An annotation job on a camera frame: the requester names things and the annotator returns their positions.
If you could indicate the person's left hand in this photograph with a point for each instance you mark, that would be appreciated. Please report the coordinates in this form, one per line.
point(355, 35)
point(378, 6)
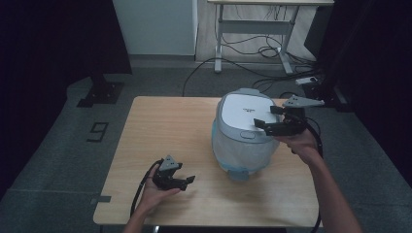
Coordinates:
point(154, 197)

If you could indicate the white cabinet panel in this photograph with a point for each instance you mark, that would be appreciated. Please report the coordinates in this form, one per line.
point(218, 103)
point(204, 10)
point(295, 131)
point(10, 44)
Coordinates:
point(154, 26)

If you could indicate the white desk frame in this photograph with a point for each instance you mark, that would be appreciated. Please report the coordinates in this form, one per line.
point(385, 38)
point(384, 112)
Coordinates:
point(252, 26)

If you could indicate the person's right hand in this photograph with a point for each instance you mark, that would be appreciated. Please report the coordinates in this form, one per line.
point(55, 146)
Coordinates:
point(302, 144)

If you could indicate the dark curtain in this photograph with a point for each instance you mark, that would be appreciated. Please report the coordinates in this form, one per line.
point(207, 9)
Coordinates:
point(375, 64)
point(48, 48)

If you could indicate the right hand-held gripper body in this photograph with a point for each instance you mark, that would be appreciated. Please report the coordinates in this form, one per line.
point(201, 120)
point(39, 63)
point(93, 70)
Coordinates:
point(291, 127)

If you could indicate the black stand base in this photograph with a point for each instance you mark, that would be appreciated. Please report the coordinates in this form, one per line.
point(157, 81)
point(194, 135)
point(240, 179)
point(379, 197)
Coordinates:
point(330, 95)
point(101, 93)

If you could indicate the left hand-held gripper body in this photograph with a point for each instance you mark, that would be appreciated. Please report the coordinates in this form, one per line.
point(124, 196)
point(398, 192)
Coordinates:
point(165, 176)

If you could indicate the white power strip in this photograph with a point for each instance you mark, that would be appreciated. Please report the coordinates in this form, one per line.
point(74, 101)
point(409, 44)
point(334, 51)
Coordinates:
point(306, 80)

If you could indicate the white rice cooker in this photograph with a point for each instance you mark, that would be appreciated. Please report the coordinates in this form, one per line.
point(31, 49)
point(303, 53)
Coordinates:
point(241, 129)

